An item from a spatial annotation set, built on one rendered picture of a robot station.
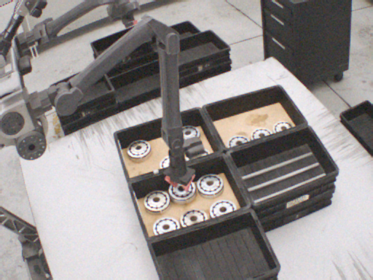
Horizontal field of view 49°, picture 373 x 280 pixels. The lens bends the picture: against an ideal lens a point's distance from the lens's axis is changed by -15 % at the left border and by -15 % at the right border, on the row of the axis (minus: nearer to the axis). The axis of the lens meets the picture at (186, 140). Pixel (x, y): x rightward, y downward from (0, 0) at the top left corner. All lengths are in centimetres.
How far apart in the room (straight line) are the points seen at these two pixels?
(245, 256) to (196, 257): 18
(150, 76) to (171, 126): 166
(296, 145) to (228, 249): 58
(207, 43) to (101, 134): 123
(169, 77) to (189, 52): 171
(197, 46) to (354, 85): 138
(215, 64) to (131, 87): 58
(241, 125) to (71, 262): 99
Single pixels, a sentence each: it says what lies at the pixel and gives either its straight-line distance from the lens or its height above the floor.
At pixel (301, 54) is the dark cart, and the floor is 45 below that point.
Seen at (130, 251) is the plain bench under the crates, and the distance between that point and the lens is 190.
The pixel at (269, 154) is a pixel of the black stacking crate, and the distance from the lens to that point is 196.
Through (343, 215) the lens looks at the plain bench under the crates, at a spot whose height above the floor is 70.
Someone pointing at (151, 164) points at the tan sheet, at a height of 83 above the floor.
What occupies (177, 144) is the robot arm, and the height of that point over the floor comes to 114.
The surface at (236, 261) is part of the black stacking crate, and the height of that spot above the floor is 83.
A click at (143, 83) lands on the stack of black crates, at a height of 38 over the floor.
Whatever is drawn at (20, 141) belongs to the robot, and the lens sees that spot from 178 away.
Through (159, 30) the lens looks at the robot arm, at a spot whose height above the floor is 155.
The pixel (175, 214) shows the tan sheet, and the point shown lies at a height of 83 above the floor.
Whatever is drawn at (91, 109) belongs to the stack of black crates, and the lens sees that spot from 286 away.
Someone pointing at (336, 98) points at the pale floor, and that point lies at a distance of 361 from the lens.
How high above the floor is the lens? 227
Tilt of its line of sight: 44 degrees down
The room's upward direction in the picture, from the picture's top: 9 degrees counter-clockwise
